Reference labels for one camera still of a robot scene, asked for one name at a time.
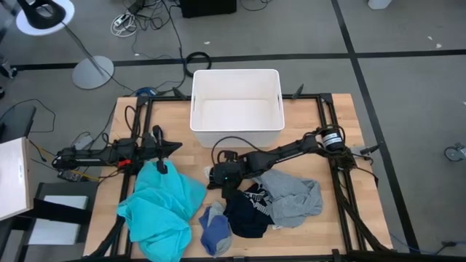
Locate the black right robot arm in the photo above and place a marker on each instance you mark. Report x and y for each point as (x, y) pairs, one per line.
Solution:
(284, 151)

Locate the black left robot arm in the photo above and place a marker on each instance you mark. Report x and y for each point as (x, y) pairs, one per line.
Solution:
(91, 154)

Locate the turquoise shirt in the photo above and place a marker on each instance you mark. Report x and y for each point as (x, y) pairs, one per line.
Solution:
(160, 211)

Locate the black flat panel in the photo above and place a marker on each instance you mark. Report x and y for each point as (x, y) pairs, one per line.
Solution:
(16, 123)

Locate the small black electronics box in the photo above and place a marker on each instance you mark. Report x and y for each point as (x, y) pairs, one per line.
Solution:
(71, 176)

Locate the black aluminium table frame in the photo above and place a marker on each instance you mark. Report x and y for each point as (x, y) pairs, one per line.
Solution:
(164, 98)

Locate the grey caster wheel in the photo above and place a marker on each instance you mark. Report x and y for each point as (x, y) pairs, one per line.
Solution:
(453, 153)

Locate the navy shirt with white print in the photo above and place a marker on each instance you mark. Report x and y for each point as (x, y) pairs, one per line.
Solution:
(247, 218)

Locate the grey power adapter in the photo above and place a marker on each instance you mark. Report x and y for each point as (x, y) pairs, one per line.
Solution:
(83, 142)

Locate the white board with wooden edge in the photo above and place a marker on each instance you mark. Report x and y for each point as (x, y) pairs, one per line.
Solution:
(12, 178)

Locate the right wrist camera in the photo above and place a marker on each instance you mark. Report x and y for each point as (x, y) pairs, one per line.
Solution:
(228, 156)

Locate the black shelf stand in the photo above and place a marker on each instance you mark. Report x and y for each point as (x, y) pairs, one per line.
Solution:
(62, 214)

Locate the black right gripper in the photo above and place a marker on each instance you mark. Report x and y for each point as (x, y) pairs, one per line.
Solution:
(224, 172)

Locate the white plastic storage bin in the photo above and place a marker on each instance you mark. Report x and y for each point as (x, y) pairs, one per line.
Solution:
(236, 109)

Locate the black caster wheel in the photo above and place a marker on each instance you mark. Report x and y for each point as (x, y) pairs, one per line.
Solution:
(8, 70)

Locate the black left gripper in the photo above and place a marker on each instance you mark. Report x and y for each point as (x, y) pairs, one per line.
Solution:
(154, 147)

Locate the white object on floor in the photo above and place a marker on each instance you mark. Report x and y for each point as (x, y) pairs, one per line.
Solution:
(378, 3)

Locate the grey sock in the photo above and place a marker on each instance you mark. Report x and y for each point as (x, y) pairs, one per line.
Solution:
(217, 208)

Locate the grey shirt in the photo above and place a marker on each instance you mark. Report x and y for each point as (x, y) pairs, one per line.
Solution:
(291, 200)

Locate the floor stand with round base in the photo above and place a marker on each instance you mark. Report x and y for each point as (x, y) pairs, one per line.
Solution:
(92, 72)

